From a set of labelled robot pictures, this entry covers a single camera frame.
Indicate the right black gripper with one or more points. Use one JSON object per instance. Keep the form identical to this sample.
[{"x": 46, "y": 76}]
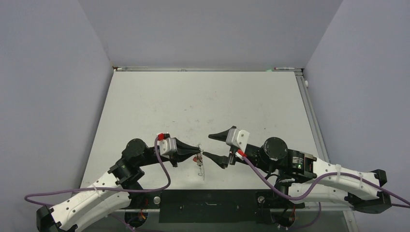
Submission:
[{"x": 222, "y": 160}]

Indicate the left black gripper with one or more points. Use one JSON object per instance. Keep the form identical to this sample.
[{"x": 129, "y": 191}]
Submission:
[{"x": 185, "y": 150}]

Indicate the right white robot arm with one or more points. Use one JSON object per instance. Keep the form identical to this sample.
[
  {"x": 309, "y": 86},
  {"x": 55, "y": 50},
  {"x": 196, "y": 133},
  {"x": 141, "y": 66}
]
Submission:
[{"x": 300, "y": 177}]

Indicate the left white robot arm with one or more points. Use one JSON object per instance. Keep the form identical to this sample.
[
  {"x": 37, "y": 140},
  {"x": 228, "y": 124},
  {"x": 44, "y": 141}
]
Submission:
[{"x": 116, "y": 188}]

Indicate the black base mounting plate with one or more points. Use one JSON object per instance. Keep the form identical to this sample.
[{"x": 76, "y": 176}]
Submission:
[{"x": 210, "y": 206}]

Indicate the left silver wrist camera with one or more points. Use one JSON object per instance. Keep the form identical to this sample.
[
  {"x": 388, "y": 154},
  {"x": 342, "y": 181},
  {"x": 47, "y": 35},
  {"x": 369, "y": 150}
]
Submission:
[{"x": 167, "y": 147}]

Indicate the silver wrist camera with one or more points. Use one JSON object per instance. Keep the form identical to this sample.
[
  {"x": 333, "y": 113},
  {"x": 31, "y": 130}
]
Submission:
[
  {"x": 167, "y": 147},
  {"x": 237, "y": 138}
]

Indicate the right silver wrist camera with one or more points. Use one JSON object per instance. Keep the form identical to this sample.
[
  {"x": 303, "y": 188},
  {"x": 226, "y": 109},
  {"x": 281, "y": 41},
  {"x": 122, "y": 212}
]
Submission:
[{"x": 237, "y": 138}]

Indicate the aluminium frame rail back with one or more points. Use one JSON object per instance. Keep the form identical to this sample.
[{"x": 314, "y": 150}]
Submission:
[{"x": 176, "y": 69}]

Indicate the aluminium frame rail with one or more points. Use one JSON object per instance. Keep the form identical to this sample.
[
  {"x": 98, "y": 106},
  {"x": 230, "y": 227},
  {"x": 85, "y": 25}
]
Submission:
[
  {"x": 176, "y": 69},
  {"x": 314, "y": 125}
]

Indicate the aluminium frame rail right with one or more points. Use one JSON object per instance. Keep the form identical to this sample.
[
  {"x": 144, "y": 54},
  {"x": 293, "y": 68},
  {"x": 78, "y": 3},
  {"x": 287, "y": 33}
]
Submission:
[{"x": 314, "y": 125}]

